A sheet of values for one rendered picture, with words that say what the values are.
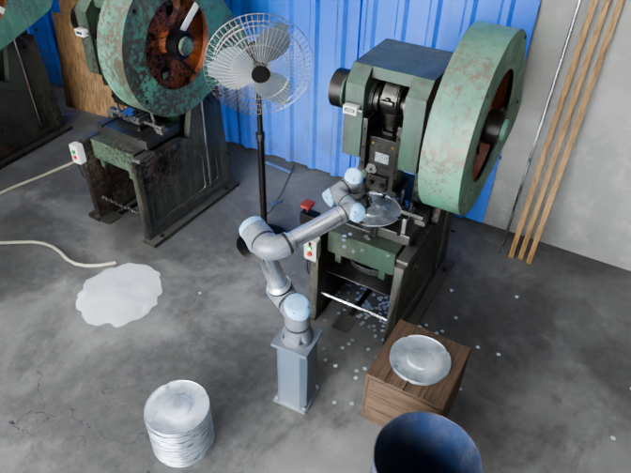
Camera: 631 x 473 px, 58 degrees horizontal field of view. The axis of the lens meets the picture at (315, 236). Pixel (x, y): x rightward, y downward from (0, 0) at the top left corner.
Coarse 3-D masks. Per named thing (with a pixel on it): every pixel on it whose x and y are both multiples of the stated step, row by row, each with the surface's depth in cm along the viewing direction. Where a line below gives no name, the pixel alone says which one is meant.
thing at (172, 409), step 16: (176, 384) 268; (192, 384) 269; (160, 400) 261; (176, 400) 261; (192, 400) 262; (208, 400) 261; (160, 416) 255; (176, 416) 254; (192, 416) 255; (160, 432) 249; (176, 432) 249
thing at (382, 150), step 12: (372, 132) 276; (384, 132) 274; (396, 132) 274; (372, 144) 276; (384, 144) 273; (372, 156) 280; (384, 156) 276; (372, 168) 283; (384, 168) 280; (372, 180) 284; (384, 180) 281; (396, 180) 287
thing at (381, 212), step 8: (376, 200) 299; (384, 200) 299; (392, 200) 300; (368, 208) 292; (376, 208) 292; (384, 208) 293; (392, 208) 294; (400, 208) 293; (368, 216) 288; (376, 216) 288; (384, 216) 288; (392, 216) 289; (368, 224) 283; (376, 224) 283; (384, 224) 283
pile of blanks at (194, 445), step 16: (144, 416) 257; (208, 416) 260; (192, 432) 252; (208, 432) 265; (160, 448) 257; (176, 448) 254; (192, 448) 258; (208, 448) 269; (176, 464) 262; (192, 464) 265
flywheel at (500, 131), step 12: (504, 84) 266; (504, 96) 270; (492, 108) 274; (504, 108) 274; (492, 120) 242; (504, 120) 244; (492, 132) 243; (504, 132) 244; (480, 144) 277; (492, 144) 247; (480, 156) 278; (480, 168) 276
